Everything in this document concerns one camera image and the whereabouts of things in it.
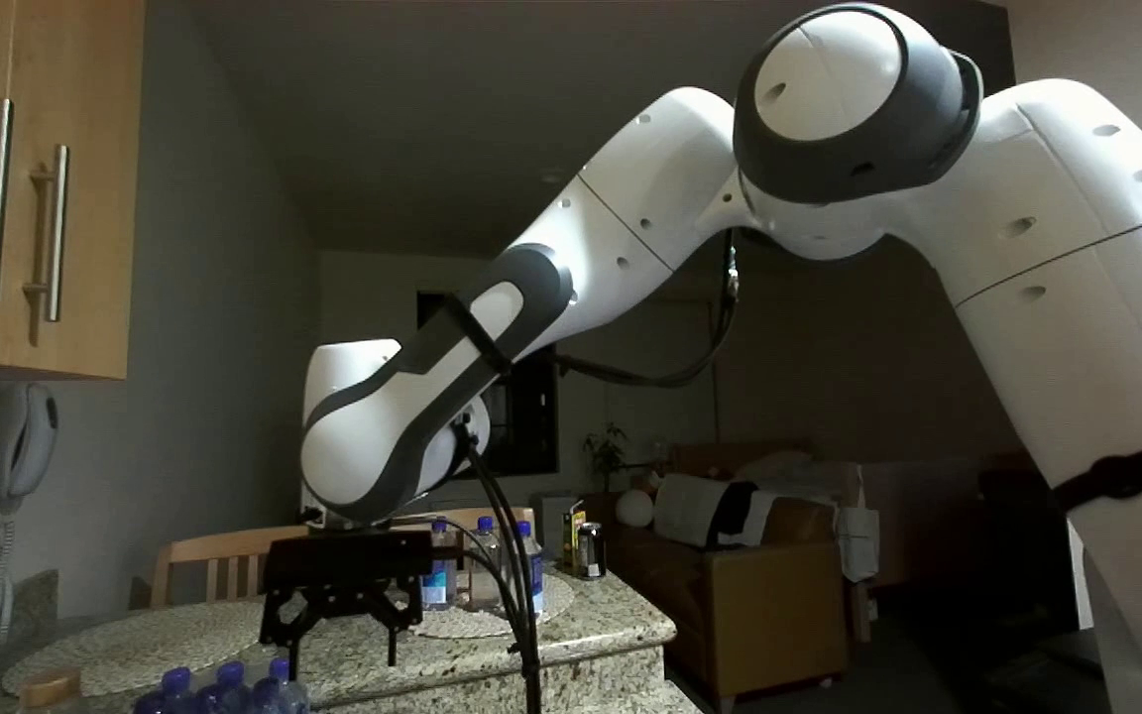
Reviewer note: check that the light wooden wall cabinets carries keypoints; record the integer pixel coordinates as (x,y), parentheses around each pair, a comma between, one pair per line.
(83,200)

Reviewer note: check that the grey wall plate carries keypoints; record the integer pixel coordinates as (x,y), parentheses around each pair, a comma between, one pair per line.
(34,604)

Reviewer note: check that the wooden chair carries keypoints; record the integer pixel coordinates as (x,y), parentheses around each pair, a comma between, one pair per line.
(220,561)

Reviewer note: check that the golden dispenser bottle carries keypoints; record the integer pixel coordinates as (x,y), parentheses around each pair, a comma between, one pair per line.
(581,540)

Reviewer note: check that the wooden sideboard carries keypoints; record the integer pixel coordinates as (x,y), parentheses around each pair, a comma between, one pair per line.
(742,610)

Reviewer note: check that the clear water bottle blue label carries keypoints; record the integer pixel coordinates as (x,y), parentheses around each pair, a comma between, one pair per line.
(532,569)
(440,579)
(487,540)

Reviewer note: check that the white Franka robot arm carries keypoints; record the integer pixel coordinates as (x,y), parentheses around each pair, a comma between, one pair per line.
(1062,265)

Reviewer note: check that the white black bag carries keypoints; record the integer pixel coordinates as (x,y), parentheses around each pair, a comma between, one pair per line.
(704,508)

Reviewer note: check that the white round lamp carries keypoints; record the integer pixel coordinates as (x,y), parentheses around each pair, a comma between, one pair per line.
(635,508)

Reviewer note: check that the small house plant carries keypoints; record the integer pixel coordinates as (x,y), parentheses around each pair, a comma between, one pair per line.
(606,456)

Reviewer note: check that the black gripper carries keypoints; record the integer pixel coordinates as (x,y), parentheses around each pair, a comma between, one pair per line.
(346,561)

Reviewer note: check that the black framed picture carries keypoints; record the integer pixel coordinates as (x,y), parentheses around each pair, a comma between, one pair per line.
(532,411)

